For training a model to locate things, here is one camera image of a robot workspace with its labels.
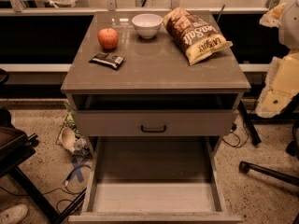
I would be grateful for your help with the brown chip bag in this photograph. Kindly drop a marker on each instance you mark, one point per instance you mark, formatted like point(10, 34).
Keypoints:
point(196, 38)

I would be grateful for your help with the black chair leg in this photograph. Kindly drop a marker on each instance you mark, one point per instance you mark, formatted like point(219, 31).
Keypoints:
point(245, 167)

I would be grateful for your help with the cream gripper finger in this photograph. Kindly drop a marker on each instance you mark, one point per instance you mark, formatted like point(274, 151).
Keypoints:
point(281, 85)
point(272, 18)

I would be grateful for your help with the grey drawer cabinet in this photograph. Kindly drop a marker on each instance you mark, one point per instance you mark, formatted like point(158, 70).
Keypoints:
point(154, 76)

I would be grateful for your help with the grey top drawer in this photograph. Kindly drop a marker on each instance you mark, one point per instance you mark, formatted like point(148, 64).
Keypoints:
point(127, 123)

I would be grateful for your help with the red apple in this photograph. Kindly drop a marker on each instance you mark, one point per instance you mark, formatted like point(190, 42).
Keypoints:
point(108, 38)

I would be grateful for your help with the black chair base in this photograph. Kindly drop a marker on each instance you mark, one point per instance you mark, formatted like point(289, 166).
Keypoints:
point(15, 148)

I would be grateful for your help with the open grey middle drawer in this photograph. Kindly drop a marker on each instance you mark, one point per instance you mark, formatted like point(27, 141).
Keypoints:
point(153, 180)

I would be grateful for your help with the black drawer handle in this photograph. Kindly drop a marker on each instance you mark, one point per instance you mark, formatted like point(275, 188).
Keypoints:
point(145, 129)

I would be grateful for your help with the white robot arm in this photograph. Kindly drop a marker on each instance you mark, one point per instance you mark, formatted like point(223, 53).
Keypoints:
point(288, 32)

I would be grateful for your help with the small black snack packet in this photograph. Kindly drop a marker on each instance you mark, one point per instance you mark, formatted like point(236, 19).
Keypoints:
point(109, 60)

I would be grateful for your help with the white cup on floor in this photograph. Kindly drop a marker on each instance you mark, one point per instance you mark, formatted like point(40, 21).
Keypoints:
point(67, 139)

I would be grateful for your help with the white shoe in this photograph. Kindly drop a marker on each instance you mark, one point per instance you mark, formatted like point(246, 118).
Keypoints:
point(14, 215)

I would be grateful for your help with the white bowl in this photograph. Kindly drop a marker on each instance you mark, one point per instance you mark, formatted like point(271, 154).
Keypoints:
point(147, 25)

